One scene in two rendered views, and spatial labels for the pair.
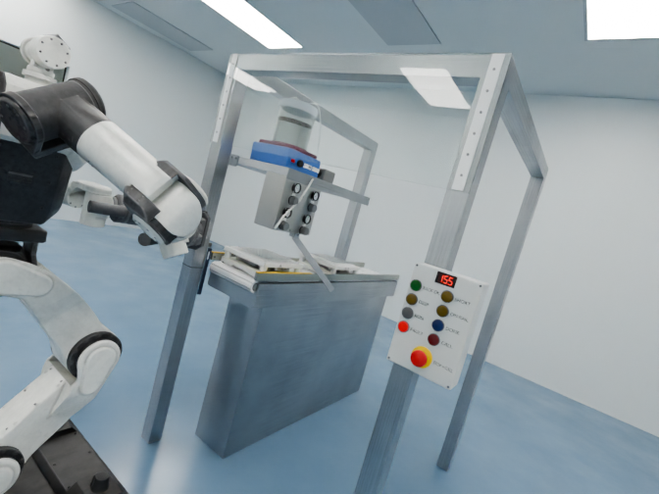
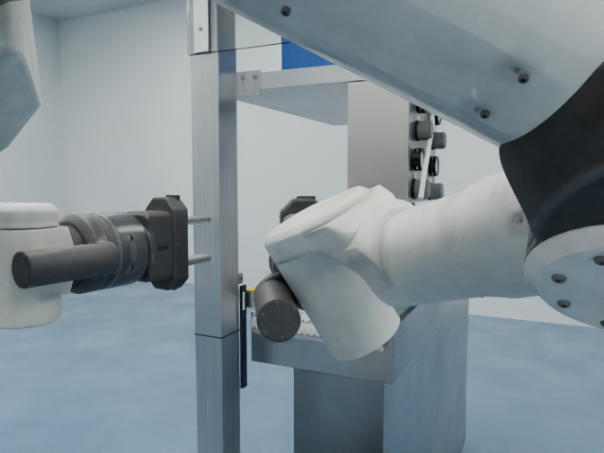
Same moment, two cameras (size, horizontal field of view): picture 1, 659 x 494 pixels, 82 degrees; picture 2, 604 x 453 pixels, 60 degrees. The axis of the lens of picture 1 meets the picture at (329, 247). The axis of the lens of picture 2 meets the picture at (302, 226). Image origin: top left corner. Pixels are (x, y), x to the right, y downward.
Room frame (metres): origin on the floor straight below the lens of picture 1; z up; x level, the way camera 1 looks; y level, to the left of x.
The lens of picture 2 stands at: (0.57, 0.50, 1.06)
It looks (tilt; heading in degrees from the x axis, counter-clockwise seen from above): 5 degrees down; 352
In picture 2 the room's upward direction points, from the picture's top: straight up
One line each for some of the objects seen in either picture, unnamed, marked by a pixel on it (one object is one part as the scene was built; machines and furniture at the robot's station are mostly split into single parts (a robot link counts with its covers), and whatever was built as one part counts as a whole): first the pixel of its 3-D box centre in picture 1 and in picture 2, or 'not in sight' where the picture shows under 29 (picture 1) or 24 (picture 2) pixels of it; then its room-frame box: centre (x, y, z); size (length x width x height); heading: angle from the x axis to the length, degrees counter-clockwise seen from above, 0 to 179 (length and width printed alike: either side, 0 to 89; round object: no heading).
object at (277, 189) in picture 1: (288, 205); (395, 146); (1.49, 0.20, 1.12); 0.22 x 0.11 x 0.20; 147
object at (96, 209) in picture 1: (105, 210); (54, 267); (1.13, 0.68, 0.97); 0.11 x 0.11 x 0.11; 48
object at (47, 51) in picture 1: (44, 57); not in sight; (0.88, 0.74, 1.31); 0.10 x 0.07 x 0.09; 56
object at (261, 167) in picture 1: (301, 181); (359, 103); (1.73, 0.20, 1.23); 0.62 x 0.38 x 0.04; 147
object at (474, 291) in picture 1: (435, 322); not in sight; (0.92, -0.30, 0.95); 0.17 x 0.06 x 0.26; 57
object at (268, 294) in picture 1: (323, 282); (404, 284); (2.04, -0.02, 0.76); 1.30 x 0.29 x 0.10; 147
